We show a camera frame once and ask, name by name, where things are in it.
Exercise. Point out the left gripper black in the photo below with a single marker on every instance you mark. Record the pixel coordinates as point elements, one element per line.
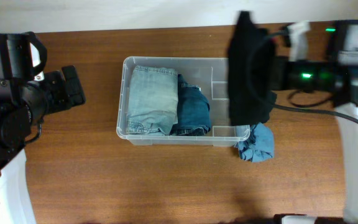
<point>72,86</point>

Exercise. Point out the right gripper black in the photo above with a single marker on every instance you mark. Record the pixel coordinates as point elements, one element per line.
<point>274,81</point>

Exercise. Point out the black garment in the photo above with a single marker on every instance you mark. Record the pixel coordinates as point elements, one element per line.
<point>250,56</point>

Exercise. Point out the dark blue jeans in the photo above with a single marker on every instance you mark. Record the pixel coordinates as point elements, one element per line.
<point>192,111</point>

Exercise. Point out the light blue jeans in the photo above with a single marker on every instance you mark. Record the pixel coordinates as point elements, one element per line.
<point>153,99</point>

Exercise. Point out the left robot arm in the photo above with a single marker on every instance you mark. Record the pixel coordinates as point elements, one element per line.
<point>22,59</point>

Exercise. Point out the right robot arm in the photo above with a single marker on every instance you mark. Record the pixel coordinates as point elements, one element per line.
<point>336,75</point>

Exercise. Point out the crumpled blue cloth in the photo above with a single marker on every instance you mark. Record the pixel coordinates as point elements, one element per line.
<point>259,146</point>

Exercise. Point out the clear plastic storage bin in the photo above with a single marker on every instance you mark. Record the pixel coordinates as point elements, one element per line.
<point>210,74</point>

